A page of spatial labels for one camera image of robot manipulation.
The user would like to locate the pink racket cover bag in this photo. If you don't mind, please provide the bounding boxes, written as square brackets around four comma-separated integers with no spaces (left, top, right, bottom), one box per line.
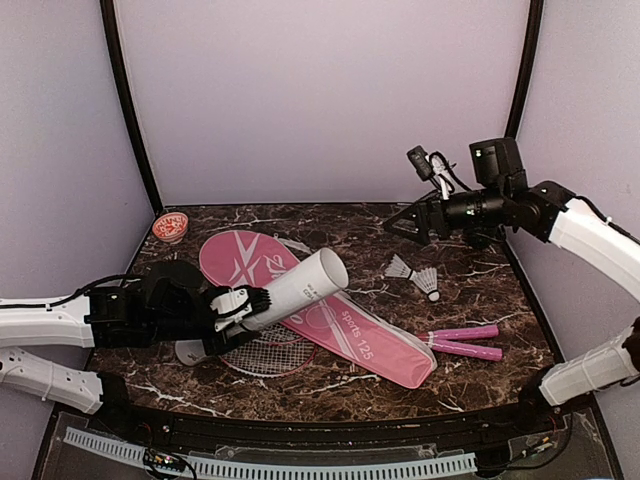
[199,230,437,389]

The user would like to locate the white plastic shuttlecock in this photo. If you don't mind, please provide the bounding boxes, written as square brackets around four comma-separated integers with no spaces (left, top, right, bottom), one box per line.
[415,267,440,302]
[384,254,415,281]

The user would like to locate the white cardboard shuttlecock tube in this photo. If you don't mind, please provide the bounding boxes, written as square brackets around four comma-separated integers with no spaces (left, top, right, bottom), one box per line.
[230,243,349,336]

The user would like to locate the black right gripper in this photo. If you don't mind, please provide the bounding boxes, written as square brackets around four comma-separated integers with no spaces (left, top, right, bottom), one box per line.
[383,184,508,246]

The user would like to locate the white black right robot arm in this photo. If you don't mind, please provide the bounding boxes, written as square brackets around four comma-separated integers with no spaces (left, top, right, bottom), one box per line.
[384,137,639,434]

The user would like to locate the dark green cup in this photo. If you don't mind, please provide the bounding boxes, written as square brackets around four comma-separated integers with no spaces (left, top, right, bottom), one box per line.
[464,231,502,250]

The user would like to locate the red white patterned bowl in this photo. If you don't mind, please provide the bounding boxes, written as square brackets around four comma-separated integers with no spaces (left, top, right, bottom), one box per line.
[152,212,189,244]

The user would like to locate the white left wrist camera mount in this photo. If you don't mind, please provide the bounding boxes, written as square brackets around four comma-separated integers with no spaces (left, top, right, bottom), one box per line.
[210,286,271,332]

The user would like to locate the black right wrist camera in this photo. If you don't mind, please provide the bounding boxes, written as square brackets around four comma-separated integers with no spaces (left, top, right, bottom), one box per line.
[407,145,456,200]

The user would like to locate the red badminton racket lower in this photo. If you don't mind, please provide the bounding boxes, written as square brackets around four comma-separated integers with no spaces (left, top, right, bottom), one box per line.
[221,338,317,378]

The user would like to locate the clear plastic tube lid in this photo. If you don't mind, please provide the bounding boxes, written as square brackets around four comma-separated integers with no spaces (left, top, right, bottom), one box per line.
[174,340,207,367]

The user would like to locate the black front table rail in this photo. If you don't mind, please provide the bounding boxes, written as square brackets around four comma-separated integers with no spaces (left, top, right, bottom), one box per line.
[93,374,576,461]

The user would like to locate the grey slotted cable duct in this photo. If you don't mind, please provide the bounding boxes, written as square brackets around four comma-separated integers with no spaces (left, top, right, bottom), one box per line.
[63,427,477,480]

